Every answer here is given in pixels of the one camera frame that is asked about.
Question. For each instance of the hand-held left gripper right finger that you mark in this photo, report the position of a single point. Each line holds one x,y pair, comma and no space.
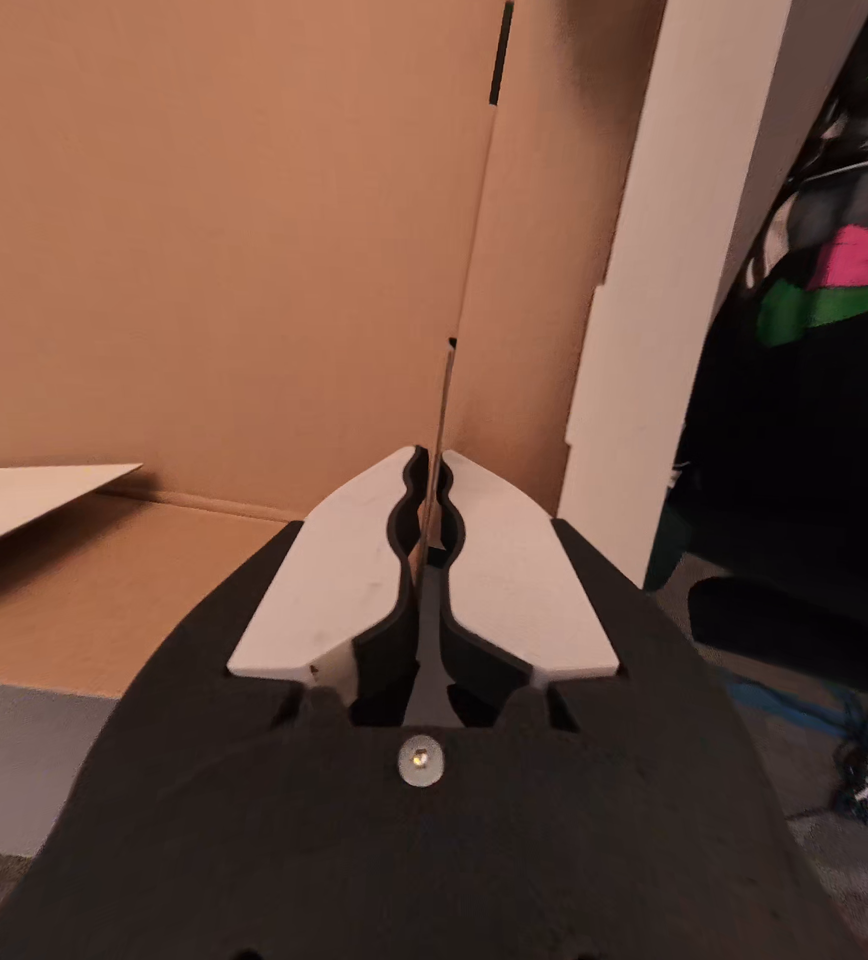
531,600

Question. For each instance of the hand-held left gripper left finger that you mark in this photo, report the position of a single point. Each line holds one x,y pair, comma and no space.
329,592

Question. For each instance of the white and brown cardboard box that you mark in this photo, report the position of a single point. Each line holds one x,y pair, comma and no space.
216,262

